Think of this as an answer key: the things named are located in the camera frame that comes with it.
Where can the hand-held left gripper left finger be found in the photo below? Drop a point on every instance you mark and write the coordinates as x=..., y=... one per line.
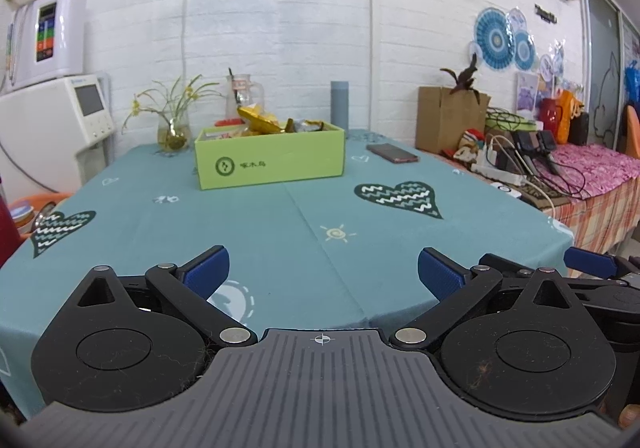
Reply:
x=207, y=273

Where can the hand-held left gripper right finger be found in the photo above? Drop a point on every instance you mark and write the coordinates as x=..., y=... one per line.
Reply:
x=440, y=275

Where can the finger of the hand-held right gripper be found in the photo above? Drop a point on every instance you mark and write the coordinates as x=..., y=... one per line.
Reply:
x=507, y=267
x=590, y=262

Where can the green cardboard box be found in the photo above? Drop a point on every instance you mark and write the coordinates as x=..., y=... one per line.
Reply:
x=270, y=160

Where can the red snack packet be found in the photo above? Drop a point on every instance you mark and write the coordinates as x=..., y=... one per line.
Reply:
x=230, y=130

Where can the yellow chip bag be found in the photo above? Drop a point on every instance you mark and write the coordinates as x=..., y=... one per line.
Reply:
x=262, y=122

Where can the silver foil snack packet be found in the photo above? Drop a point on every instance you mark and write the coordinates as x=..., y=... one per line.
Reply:
x=310, y=126

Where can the person's right hand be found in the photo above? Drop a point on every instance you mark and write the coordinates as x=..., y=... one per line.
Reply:
x=631, y=415

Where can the white round device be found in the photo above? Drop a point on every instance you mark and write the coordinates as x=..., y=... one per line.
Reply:
x=506, y=190

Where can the brown patterned mat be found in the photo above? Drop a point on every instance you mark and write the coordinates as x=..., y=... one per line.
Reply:
x=542, y=195

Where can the pink floral cloth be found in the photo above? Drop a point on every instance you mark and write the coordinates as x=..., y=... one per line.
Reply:
x=600, y=167

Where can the white power strip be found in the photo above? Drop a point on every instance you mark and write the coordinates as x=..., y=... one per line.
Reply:
x=495, y=172

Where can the black charger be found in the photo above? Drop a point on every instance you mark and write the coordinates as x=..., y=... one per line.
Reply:
x=546, y=141
x=526, y=141

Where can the red white plush toy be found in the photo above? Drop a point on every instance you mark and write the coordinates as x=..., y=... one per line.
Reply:
x=472, y=143

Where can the smartphone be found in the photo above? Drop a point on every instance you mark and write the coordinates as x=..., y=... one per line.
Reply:
x=392, y=152

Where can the black bag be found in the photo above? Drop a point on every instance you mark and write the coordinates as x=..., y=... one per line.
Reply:
x=580, y=127

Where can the orange chair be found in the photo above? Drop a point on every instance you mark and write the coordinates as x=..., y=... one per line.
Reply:
x=630, y=132

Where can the red kettle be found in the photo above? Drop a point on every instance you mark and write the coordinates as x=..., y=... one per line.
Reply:
x=549, y=120

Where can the orange bag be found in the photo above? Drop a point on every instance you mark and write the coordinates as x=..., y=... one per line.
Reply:
x=567, y=115

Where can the glass vase with yellow flowers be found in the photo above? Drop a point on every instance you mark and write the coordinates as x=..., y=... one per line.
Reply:
x=172, y=127

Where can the brown cardboard box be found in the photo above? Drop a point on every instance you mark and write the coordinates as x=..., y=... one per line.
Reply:
x=445, y=122

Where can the blue plastic bag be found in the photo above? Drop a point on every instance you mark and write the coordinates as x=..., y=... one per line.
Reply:
x=633, y=80

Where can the purple leaf plant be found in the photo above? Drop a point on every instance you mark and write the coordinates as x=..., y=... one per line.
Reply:
x=462, y=77

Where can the grey tumbler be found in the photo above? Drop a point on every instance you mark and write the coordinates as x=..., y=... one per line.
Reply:
x=339, y=105

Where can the red thermos jug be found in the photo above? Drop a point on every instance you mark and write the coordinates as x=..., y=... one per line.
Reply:
x=9, y=233

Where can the small blue paper fan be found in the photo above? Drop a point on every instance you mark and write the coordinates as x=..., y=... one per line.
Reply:
x=524, y=51

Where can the white water dispenser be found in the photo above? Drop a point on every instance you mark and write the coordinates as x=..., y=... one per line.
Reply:
x=45, y=127

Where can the large blue paper fan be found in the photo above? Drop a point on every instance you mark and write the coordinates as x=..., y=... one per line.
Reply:
x=495, y=38

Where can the white blue paper fan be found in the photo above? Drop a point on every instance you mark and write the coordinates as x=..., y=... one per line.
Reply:
x=517, y=19

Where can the wall photo print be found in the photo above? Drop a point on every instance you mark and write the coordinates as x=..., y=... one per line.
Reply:
x=527, y=93

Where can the black wall sign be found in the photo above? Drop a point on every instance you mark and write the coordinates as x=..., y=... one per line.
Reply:
x=546, y=13

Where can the white wall conduit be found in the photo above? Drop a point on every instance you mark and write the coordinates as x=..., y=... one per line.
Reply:
x=375, y=27

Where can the white wall water purifier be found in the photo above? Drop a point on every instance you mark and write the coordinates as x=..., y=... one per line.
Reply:
x=50, y=37

